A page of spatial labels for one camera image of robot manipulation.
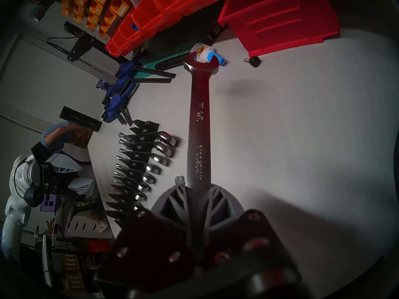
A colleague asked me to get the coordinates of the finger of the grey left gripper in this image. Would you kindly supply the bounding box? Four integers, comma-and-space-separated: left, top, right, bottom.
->
67, 177, 95, 199
47, 154, 84, 177

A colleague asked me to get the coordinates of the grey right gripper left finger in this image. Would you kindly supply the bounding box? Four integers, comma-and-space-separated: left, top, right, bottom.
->
94, 185, 200, 289

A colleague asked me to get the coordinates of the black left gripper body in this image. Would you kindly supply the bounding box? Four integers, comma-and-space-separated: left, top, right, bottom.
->
31, 144, 81, 201

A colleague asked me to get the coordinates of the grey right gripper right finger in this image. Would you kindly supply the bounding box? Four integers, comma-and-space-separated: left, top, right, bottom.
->
202, 184, 300, 290

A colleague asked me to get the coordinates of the black wrench holder rack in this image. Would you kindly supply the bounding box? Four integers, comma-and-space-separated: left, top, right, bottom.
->
106, 119, 161, 227

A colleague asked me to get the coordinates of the large chrome combination wrench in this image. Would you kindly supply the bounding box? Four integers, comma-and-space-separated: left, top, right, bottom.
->
182, 52, 220, 193

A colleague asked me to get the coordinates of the seated person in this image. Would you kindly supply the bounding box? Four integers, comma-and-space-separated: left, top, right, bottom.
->
41, 121, 100, 202

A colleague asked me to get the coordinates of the blue bar clamp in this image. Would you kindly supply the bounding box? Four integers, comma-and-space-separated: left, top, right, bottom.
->
103, 93, 133, 126
100, 108, 125, 124
106, 76, 172, 93
115, 62, 176, 79

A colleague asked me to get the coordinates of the black metal stand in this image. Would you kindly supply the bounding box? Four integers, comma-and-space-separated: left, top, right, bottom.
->
64, 21, 131, 63

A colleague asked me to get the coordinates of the green cutting mat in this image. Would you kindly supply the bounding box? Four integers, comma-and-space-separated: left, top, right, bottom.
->
134, 21, 219, 79

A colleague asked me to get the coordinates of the black cylindrical rod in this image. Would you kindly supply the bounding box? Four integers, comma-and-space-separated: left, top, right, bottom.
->
154, 57, 190, 71

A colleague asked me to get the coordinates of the white glue bottle blue tip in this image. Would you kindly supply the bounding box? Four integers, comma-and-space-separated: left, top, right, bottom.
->
190, 43, 226, 66

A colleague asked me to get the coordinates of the black marker pen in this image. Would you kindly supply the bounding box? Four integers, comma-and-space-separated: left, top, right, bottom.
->
204, 21, 228, 43

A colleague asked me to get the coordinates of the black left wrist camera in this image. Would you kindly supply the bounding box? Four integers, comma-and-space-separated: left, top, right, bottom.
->
23, 183, 44, 208

